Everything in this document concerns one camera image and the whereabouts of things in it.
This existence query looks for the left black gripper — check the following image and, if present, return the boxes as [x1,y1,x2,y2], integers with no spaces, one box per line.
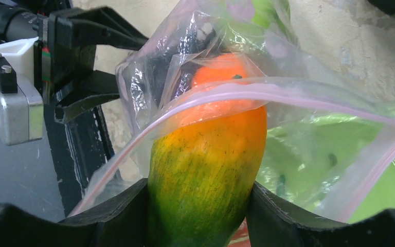
[37,7,148,124]

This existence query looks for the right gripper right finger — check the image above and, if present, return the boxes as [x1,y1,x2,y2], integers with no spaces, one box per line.
[246,182,395,247]

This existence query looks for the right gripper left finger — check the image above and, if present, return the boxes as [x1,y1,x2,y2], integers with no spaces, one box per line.
[0,179,147,247]

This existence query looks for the green orange fake mango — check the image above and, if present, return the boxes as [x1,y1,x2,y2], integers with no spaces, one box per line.
[145,106,267,246]

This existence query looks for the clear zip top bag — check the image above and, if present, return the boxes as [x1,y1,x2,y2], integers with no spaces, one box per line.
[73,1,395,222]

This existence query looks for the orange fake fruit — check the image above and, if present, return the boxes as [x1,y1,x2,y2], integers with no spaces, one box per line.
[191,54,254,88]

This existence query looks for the dark purple fake grapes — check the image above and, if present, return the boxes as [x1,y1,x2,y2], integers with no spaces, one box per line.
[145,22,216,107]

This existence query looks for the green fake apple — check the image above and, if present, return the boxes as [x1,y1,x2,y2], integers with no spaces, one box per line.
[252,0,291,31]

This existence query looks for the green plastic tray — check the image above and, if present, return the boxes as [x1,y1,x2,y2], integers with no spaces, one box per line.
[256,114,395,222]

